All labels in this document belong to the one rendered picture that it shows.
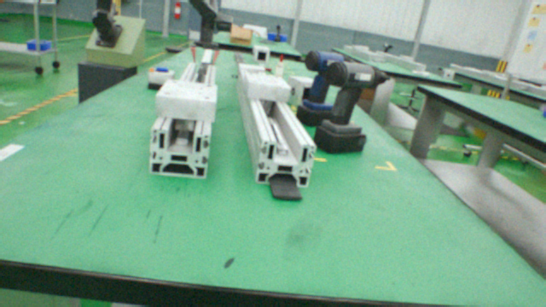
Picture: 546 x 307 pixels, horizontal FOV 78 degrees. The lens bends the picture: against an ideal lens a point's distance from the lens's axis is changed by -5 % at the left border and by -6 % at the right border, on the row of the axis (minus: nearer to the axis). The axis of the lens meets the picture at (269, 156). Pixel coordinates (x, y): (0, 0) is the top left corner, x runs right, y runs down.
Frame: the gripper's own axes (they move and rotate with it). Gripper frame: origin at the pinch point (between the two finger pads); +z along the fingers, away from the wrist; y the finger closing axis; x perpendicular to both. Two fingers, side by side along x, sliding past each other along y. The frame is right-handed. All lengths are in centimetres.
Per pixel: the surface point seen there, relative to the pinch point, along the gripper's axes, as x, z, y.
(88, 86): 0, 15, -48
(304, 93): -33.5, 0.9, 36.7
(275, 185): -102, 5, 16
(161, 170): -99, 5, -5
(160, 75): -35.1, 0.5, -13.5
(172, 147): -97, 1, -3
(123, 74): -1.5, 8.3, -33.0
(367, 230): -114, 6, 29
